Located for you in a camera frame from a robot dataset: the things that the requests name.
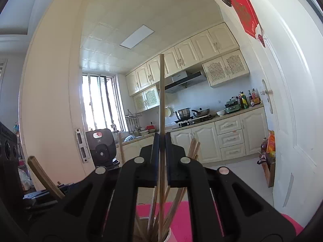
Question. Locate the green electric cooker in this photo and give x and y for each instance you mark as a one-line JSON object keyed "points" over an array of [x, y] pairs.
{"points": [[231, 107]]}

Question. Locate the black appliance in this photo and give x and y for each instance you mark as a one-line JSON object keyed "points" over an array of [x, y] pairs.
{"points": [[101, 148]]}

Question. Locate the cream upper kitchen cabinets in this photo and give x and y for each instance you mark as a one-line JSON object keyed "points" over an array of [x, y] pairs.
{"points": [[196, 48]]}

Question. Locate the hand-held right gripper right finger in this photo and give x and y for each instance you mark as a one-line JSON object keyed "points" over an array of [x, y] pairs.
{"points": [[168, 161]]}

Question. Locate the black speaker cabinet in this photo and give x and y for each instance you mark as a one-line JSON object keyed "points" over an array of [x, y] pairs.
{"points": [[7, 143]]}

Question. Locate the light thin chopstick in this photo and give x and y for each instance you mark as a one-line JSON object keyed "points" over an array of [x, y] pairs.
{"points": [[162, 93]]}

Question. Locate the red paper door decoration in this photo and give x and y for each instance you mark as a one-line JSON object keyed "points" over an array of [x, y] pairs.
{"points": [[243, 10]]}

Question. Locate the white door lock plate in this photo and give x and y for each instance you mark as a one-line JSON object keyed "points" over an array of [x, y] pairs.
{"points": [[82, 146]]}

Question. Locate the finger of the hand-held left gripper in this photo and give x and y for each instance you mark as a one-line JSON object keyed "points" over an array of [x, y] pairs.
{"points": [[37, 198], [68, 187]]}

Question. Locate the cream kitchen cabinets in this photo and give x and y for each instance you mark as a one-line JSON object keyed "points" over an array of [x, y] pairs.
{"points": [[204, 141], [196, 48]]}

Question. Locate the range hood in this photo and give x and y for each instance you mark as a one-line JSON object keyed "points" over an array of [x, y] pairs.
{"points": [[184, 80]]}

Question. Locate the dark wok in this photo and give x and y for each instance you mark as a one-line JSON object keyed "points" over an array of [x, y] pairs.
{"points": [[201, 112]]}

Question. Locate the dark red bottle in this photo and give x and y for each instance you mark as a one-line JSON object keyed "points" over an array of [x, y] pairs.
{"points": [[264, 146]]}

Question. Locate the dark sauce bottle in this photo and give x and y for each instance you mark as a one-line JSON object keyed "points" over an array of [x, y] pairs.
{"points": [[250, 98]]}

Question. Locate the white bowl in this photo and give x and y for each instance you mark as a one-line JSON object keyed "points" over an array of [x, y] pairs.
{"points": [[220, 113]]}

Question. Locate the kitchen window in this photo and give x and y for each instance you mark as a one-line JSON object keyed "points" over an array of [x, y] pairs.
{"points": [[101, 103]]}

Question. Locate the brown chopstick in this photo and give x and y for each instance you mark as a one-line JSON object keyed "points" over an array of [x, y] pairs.
{"points": [[41, 174]]}

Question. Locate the ceiling light panel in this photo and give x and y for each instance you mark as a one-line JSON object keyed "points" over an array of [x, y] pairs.
{"points": [[137, 36]]}

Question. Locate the cream lower kitchen cabinets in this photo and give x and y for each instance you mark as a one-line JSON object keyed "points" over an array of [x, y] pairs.
{"points": [[204, 141]]}

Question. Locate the clear plastic bag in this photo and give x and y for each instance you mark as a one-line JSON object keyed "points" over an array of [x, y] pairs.
{"points": [[25, 180]]}

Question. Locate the wide lattice door cabinet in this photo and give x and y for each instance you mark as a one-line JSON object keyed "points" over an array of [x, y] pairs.
{"points": [[225, 68]]}

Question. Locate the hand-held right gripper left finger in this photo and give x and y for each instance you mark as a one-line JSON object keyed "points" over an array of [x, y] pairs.
{"points": [[156, 156]]}

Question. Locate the hanging utensil rack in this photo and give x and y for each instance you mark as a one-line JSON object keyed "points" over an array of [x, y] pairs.
{"points": [[133, 122]]}

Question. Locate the small red pot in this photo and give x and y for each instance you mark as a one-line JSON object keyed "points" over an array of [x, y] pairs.
{"points": [[151, 127]]}

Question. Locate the pink tablecloth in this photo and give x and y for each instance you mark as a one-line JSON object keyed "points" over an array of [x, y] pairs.
{"points": [[142, 210]]}

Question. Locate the narrow lattice door cabinet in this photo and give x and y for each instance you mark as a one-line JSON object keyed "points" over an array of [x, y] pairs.
{"points": [[147, 98]]}

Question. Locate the cardboard box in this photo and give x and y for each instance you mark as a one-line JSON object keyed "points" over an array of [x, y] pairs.
{"points": [[270, 171]]}

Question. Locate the pink cup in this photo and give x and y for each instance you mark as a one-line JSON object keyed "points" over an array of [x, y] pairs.
{"points": [[171, 235]]}

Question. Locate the gas stove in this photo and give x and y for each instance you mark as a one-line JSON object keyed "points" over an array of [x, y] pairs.
{"points": [[194, 121]]}

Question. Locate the white door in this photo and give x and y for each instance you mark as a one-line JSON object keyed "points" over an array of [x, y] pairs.
{"points": [[290, 105]]}

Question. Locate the steel pot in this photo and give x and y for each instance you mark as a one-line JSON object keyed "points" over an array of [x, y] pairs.
{"points": [[183, 113]]}

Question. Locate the green oil bottle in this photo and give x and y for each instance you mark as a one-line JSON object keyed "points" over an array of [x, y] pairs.
{"points": [[243, 100]]}

